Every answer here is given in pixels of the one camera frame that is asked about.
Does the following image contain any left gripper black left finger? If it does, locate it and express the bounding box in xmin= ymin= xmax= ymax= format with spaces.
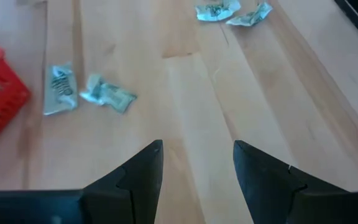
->
xmin=81 ymin=139 xmax=165 ymax=224

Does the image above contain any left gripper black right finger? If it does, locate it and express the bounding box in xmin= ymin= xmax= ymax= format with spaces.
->
xmin=232 ymin=139 xmax=349 ymax=224

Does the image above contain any white green-printed packet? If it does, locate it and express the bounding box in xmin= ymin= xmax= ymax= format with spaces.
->
xmin=43 ymin=61 xmax=80 ymax=116
xmin=225 ymin=1 xmax=273 ymax=27
xmin=78 ymin=73 xmax=138 ymax=114
xmin=195 ymin=0 xmax=242 ymax=22

